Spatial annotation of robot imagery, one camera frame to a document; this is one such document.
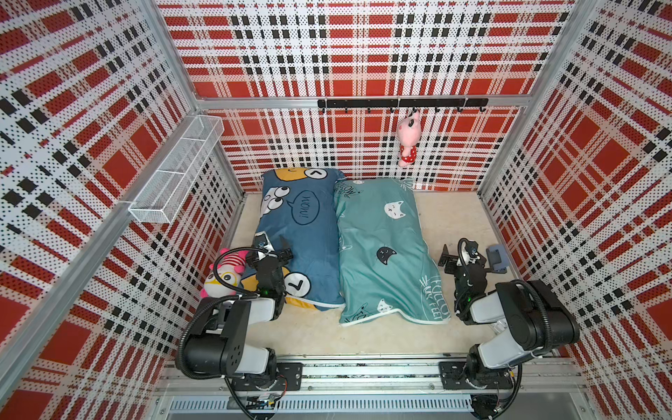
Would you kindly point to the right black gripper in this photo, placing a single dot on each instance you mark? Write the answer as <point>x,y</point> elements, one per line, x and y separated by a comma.
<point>452,261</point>

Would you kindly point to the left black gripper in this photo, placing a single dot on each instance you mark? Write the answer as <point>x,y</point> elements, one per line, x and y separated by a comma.
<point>286,254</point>

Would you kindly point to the blue cartoon pillowcase pillow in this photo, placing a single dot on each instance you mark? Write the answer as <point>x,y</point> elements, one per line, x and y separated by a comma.
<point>297,213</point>

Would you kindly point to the green cat pillowcase pillow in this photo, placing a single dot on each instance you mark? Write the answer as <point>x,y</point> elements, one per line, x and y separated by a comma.
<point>385,263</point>

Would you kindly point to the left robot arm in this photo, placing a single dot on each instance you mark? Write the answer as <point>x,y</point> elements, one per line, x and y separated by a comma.
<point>213,344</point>

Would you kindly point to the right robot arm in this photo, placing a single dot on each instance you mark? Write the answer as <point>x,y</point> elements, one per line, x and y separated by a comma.
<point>533,319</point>

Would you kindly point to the small grey blue device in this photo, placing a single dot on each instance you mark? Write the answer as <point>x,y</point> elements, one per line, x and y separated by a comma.
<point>498,259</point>

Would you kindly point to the white plush doll yellow glasses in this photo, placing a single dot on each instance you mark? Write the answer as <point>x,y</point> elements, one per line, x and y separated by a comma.
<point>230,270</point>

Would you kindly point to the pink hanging plush toy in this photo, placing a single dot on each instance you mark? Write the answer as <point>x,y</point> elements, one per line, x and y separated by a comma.
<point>409,132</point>

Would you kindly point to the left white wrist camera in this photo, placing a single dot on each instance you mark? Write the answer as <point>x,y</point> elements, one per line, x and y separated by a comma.
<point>262,240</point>

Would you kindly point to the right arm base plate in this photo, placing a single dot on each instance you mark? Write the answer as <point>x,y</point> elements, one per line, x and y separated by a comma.
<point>456,375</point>

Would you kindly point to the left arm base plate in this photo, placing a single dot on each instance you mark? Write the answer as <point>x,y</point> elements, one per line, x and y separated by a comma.
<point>288,376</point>

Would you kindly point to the white wire mesh basket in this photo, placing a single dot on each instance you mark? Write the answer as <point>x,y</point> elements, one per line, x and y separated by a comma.
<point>188,150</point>

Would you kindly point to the black hook rail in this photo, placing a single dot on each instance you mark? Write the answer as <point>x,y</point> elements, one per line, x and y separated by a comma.
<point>458,103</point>

